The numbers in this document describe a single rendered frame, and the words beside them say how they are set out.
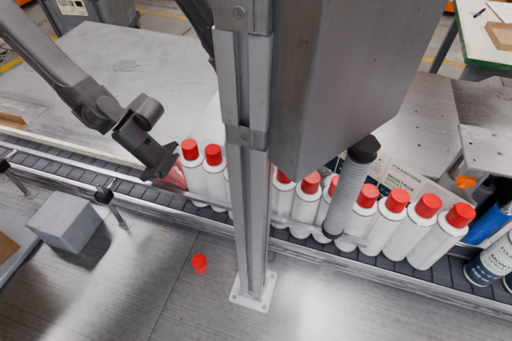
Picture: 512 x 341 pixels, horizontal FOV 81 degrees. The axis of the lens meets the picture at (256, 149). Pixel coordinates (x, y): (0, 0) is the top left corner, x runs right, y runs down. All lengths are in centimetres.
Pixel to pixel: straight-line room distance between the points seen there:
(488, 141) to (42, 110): 129
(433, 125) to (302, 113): 89
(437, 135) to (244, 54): 89
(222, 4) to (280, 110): 9
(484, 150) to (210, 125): 69
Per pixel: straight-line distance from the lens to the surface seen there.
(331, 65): 22
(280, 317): 72
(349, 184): 39
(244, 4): 22
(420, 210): 62
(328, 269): 76
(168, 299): 75
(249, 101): 26
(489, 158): 64
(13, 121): 132
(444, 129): 111
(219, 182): 65
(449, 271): 81
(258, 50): 23
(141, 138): 68
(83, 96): 67
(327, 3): 19
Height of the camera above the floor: 153
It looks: 48 degrees down
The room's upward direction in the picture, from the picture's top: straight up
